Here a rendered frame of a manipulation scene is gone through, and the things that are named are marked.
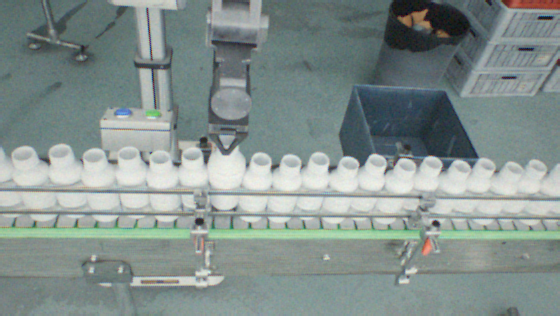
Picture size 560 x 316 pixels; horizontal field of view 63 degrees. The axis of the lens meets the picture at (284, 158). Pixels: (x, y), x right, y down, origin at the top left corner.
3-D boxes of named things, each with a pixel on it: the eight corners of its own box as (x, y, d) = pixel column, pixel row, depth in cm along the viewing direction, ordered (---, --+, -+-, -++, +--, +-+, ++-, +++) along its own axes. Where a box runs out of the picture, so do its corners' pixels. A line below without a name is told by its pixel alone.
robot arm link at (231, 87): (268, 7, 66) (207, 1, 65) (273, 51, 58) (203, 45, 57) (259, 75, 74) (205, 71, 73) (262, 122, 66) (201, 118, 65)
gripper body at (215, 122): (246, 95, 81) (250, 60, 76) (248, 134, 74) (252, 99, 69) (209, 93, 80) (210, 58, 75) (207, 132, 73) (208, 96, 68)
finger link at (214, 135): (244, 137, 86) (248, 97, 79) (245, 164, 81) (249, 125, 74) (207, 135, 85) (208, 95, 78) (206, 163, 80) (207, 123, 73)
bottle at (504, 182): (479, 202, 108) (513, 154, 96) (497, 222, 105) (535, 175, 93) (460, 209, 106) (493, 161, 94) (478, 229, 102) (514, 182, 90)
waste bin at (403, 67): (368, 126, 276) (401, 34, 230) (354, 81, 306) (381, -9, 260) (438, 130, 283) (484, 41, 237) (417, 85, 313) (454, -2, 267)
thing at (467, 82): (459, 98, 309) (473, 71, 293) (435, 62, 336) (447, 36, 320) (535, 97, 323) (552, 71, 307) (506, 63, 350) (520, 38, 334)
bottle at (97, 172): (112, 195, 95) (100, 139, 83) (129, 212, 93) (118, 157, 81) (86, 209, 92) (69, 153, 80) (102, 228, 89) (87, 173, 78)
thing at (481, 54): (473, 71, 293) (489, 42, 277) (446, 36, 320) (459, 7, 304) (552, 71, 307) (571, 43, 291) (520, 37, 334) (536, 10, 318)
